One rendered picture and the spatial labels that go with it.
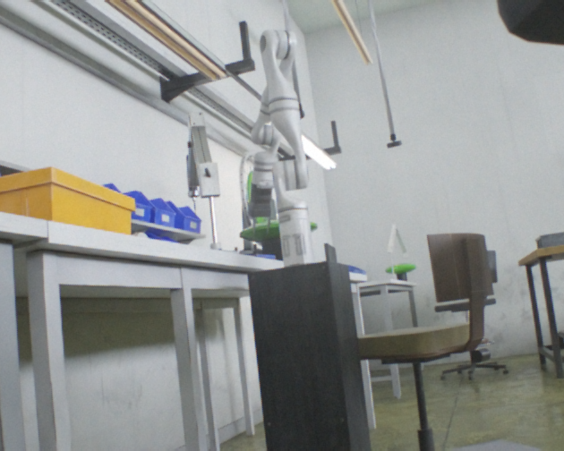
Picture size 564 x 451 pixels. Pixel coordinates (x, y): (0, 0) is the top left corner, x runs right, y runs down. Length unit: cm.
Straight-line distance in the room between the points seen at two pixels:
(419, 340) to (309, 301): 37
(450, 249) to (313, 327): 48
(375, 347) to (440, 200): 512
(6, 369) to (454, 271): 126
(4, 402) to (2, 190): 40
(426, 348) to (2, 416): 120
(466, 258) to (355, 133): 548
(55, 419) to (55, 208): 38
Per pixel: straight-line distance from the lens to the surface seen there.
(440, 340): 183
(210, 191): 177
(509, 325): 683
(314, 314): 161
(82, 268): 120
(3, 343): 101
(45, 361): 110
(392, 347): 185
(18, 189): 117
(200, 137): 203
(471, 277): 183
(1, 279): 102
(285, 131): 179
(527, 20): 22
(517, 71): 729
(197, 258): 151
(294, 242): 171
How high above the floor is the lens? 71
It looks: 10 degrees up
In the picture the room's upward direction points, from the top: 7 degrees counter-clockwise
